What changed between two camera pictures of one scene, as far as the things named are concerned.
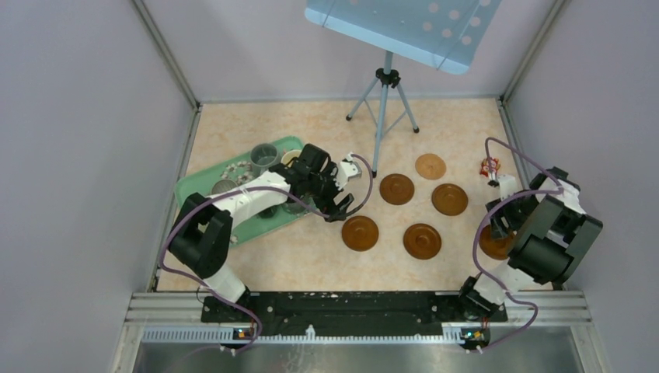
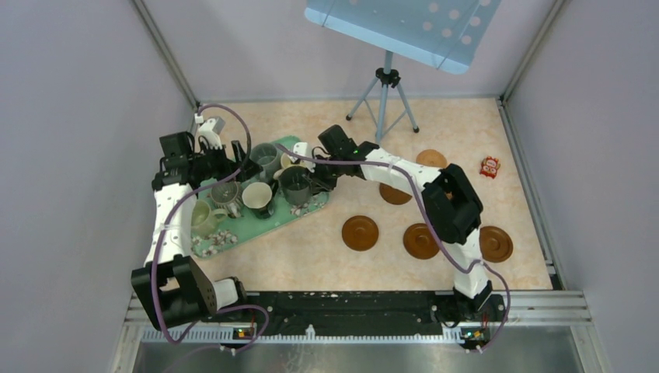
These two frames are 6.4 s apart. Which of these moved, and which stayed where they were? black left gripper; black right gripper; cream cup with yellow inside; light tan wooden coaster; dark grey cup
Moved: black left gripper; dark grey cup; black right gripper
Stayed: light tan wooden coaster; cream cup with yellow inside
